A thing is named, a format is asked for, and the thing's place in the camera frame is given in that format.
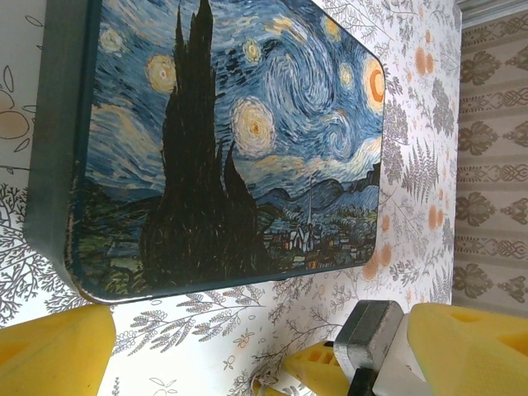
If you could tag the aluminium frame post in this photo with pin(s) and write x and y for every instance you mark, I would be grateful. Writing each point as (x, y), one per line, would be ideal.
(495, 10)

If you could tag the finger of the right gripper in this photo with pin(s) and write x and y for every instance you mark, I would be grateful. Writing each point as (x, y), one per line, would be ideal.
(317, 371)

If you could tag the starry night painted tin box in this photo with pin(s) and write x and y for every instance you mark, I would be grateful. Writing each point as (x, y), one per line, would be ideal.
(247, 123)

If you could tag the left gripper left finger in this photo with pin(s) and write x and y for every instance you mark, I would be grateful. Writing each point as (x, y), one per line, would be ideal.
(49, 354)

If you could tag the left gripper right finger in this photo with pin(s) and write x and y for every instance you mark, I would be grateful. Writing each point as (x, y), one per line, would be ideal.
(474, 354)

